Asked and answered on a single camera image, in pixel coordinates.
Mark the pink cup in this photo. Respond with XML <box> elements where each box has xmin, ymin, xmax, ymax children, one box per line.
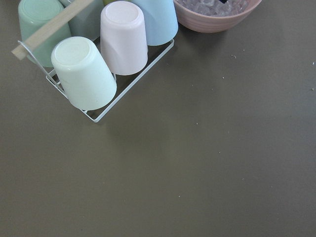
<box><xmin>100</xmin><ymin>1</ymin><xmax>148</xmax><ymax>76</ymax></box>

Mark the blue cup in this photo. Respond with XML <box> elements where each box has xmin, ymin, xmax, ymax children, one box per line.
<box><xmin>131</xmin><ymin>0</ymin><xmax>178</xmax><ymax>46</ymax></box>

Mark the pink ice bowl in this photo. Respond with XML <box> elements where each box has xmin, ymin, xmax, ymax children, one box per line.
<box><xmin>173</xmin><ymin>0</ymin><xmax>262</xmax><ymax>33</ymax></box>

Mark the grey cup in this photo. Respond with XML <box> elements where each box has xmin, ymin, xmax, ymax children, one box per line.
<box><xmin>69</xmin><ymin>0</ymin><xmax>104</xmax><ymax>41</ymax></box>

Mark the green cup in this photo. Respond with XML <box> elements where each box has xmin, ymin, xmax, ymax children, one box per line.
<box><xmin>18</xmin><ymin>0</ymin><xmax>71</xmax><ymax>67</ymax></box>

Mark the white wire cup rack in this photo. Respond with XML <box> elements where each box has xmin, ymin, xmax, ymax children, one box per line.
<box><xmin>11</xmin><ymin>0</ymin><xmax>175</xmax><ymax>122</ymax></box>

